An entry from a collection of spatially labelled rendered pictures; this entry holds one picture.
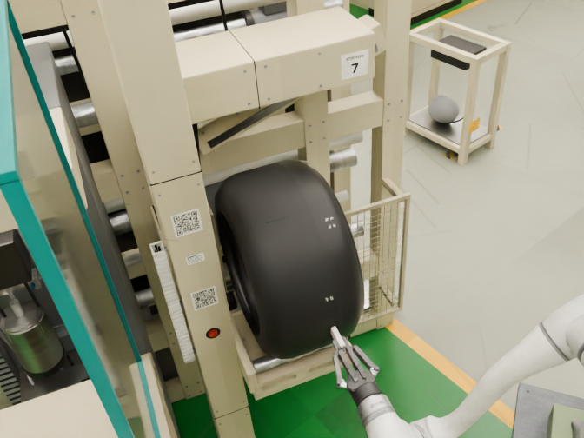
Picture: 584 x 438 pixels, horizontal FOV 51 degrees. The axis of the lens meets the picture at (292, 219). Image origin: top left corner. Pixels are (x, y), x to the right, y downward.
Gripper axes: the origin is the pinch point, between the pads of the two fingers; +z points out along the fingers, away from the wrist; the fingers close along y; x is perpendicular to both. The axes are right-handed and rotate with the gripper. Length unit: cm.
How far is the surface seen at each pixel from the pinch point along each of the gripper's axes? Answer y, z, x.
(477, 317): -109, 50, 123
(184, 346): 40.6, 23.9, 15.0
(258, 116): -3, 69, -29
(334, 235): -5.7, 17.0, -24.5
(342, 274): -4.9, 9.1, -16.9
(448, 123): -188, 203, 132
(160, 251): 40, 30, -24
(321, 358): -0.8, 11.6, 30.3
